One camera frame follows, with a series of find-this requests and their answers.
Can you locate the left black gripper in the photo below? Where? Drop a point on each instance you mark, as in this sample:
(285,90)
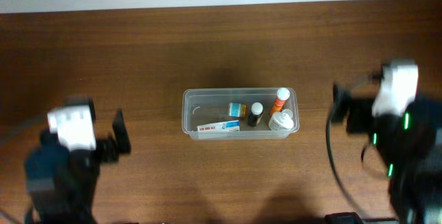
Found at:
(120,132)

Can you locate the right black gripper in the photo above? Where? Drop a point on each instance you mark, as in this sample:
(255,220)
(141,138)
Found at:
(339,102)

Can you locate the white plastic bottle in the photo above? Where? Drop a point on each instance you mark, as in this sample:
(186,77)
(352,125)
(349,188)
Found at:
(281,120)

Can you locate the orange tube white cap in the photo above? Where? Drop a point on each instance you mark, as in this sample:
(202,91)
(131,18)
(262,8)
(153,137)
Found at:
(282,95)

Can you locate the dark brown bottle white cap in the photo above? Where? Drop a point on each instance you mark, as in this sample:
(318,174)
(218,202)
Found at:
(255,114)

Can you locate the tiger balm glass jar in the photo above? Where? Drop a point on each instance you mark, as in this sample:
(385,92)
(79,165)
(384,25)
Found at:
(237,110)

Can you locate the white green medicine box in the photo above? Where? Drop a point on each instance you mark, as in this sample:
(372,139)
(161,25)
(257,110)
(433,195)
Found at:
(220,126)

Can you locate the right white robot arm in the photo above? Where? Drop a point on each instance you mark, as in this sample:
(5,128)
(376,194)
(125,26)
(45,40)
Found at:
(409,146)

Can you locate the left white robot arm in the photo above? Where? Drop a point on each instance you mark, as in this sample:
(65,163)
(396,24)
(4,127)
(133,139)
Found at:
(62,173)

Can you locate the clear plastic container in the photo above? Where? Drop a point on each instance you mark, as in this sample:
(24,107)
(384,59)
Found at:
(210,105)

